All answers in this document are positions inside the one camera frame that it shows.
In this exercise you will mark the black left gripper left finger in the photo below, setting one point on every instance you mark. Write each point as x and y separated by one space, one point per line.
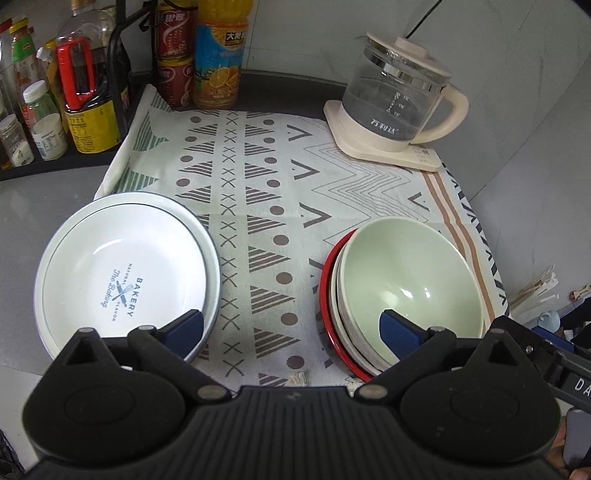
164 351

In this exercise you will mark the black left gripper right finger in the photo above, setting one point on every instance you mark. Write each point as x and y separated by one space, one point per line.
420 352

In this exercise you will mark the large white Sweet plate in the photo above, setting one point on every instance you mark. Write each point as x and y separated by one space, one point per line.
208 249

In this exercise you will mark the small white Bakery plate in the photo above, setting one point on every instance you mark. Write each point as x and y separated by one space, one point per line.
124 276

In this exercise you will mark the person's left hand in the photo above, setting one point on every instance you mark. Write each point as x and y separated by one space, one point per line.
555 458

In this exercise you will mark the speckled beige bowl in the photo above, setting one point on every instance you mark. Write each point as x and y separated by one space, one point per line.
350 334

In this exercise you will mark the green bowl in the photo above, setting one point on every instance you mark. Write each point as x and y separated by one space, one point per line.
400 264

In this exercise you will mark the red black bowl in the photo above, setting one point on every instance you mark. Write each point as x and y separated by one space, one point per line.
326 313

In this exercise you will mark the cream kettle base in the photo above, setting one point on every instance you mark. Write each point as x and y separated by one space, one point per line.
359 143

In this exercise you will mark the patterned cloth mat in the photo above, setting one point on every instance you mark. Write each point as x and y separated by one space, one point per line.
275 193

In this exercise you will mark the small glass shaker jar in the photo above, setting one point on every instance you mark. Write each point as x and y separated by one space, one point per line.
15 142

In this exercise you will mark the large soy sauce bottle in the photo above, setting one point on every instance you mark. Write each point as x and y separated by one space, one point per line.
81 50

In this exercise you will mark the white cap powder bottle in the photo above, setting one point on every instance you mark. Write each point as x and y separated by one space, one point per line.
45 122

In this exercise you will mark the glass electric kettle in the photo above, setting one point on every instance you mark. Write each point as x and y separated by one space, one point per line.
400 92

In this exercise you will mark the lower red drink can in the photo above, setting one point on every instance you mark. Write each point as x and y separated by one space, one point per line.
176 81

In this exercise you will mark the red drink can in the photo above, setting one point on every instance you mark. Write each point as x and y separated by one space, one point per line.
176 81
175 23

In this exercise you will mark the red label sauce bottle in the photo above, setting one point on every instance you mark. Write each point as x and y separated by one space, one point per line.
27 68

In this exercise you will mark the orange juice bottle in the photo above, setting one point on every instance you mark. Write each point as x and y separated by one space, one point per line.
219 45

